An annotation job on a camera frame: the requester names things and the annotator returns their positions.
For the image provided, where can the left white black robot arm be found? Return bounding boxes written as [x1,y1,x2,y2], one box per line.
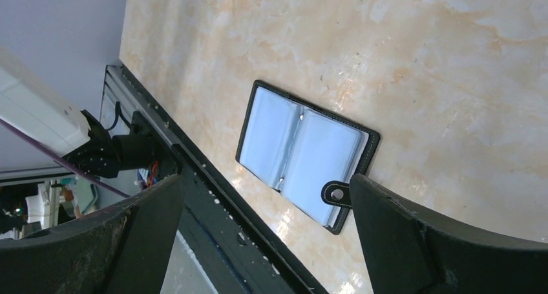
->
[1,47,182,187]

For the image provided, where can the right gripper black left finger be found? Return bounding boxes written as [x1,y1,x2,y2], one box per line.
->
[1,174,184,293]

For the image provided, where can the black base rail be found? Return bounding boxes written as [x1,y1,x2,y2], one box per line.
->
[104,65,325,293]

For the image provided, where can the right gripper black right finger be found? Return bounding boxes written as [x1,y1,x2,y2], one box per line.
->
[350,174,547,293]

